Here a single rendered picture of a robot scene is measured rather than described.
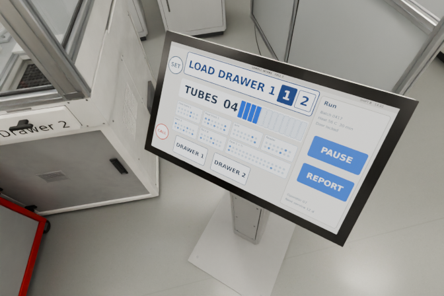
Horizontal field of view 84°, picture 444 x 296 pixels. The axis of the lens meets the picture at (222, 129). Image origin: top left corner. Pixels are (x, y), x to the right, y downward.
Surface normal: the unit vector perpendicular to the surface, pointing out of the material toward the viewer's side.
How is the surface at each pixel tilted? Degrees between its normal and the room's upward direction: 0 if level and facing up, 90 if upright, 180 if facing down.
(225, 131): 50
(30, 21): 90
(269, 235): 5
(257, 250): 0
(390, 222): 0
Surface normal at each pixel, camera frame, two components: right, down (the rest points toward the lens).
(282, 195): -0.40, 0.18
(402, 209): -0.06, -0.59
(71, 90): 0.14, 0.79
